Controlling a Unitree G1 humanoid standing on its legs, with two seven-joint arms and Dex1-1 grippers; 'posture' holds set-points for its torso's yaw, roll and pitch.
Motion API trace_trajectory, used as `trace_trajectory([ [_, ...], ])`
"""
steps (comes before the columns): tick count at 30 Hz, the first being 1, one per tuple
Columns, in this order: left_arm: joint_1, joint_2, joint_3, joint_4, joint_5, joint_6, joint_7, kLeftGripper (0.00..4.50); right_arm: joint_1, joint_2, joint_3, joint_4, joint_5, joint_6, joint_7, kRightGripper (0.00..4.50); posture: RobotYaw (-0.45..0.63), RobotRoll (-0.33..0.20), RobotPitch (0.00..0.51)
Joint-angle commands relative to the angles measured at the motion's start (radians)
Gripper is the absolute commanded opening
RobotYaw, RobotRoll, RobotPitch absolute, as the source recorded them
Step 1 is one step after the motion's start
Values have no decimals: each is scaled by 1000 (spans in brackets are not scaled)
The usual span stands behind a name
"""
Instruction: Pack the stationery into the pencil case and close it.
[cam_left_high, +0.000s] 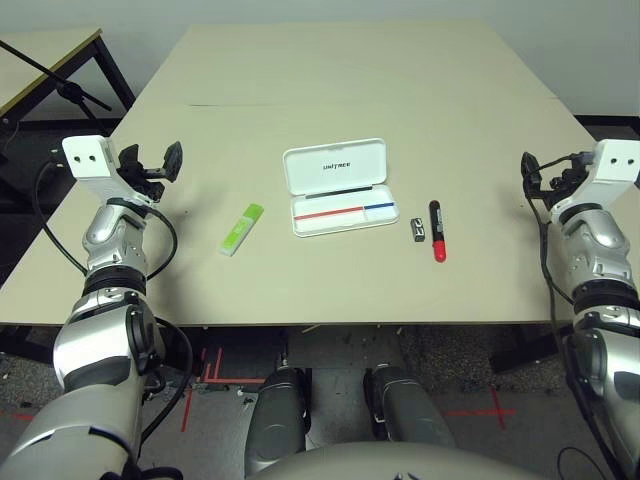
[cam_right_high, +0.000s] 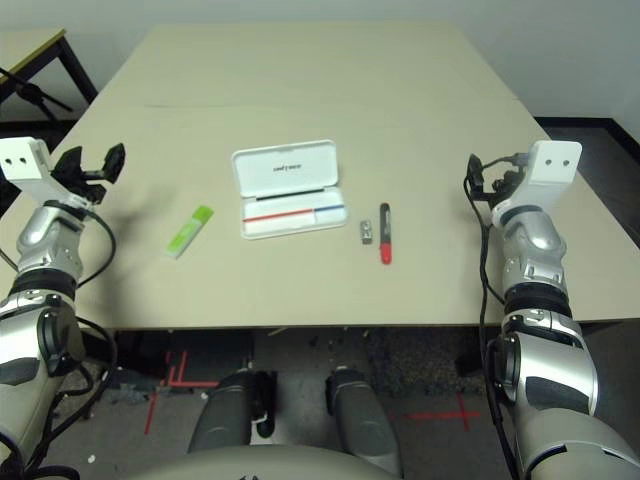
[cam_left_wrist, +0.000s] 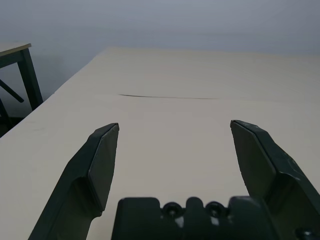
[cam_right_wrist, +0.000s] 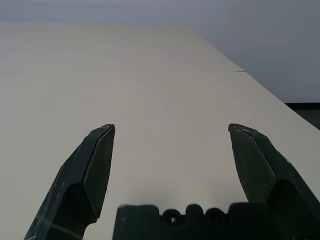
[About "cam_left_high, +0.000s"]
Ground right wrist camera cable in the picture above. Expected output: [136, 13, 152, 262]
[519, 149, 640, 480]

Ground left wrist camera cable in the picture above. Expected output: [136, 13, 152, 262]
[32, 149, 195, 451]

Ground grey robot left leg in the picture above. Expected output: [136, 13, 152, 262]
[244, 367, 314, 476]

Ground grey robot right leg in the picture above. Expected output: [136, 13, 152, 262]
[363, 363, 456, 449]

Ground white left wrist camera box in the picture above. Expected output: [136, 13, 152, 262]
[61, 134, 151, 206]

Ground red floor tape cross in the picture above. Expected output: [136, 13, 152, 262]
[444, 387, 516, 430]

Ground grey robot torso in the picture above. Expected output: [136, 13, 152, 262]
[244, 439, 551, 480]

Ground grey robot leg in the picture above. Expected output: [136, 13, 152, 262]
[363, 363, 456, 449]
[244, 367, 314, 476]

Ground red floor tape lines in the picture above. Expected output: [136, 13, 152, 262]
[180, 347, 266, 434]

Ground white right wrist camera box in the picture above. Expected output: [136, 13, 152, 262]
[552, 138, 640, 224]

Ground black marker with red cap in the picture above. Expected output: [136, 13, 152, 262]
[428, 199, 449, 264]

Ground black table base foot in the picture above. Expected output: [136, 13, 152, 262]
[492, 324, 576, 374]

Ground black tripod stand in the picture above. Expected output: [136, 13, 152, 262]
[0, 39, 114, 132]

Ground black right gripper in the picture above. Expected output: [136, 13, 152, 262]
[521, 151, 589, 210]

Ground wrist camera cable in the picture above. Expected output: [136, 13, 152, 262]
[519, 149, 640, 480]
[32, 149, 195, 451]

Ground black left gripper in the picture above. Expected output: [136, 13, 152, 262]
[119, 141, 184, 204]

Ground beige side table black frame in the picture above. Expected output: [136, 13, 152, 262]
[0, 27, 136, 126]

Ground green highlighter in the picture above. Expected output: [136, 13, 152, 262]
[219, 203, 265, 258]

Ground white hinged pencil case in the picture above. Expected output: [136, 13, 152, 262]
[282, 138, 401, 239]

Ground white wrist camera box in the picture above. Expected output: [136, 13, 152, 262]
[61, 134, 151, 206]
[552, 138, 640, 224]

